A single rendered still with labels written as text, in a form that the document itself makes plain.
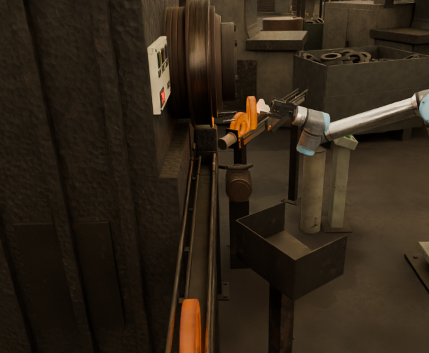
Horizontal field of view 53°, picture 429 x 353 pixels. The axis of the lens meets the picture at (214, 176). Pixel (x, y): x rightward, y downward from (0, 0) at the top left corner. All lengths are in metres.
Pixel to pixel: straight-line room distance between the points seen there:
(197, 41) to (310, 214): 1.45
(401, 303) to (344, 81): 2.10
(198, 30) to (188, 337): 0.94
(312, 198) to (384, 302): 0.70
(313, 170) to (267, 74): 2.03
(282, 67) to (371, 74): 0.86
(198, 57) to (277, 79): 2.94
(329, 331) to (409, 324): 0.35
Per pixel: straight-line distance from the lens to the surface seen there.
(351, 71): 3.82
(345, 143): 2.42
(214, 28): 1.49
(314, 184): 2.50
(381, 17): 5.46
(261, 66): 4.33
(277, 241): 1.44
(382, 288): 2.32
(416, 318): 2.20
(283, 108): 2.03
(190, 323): 0.95
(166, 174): 1.29
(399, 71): 4.08
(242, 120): 2.21
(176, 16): 1.54
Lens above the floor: 1.39
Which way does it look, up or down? 24 degrees down
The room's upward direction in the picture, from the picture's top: 2 degrees counter-clockwise
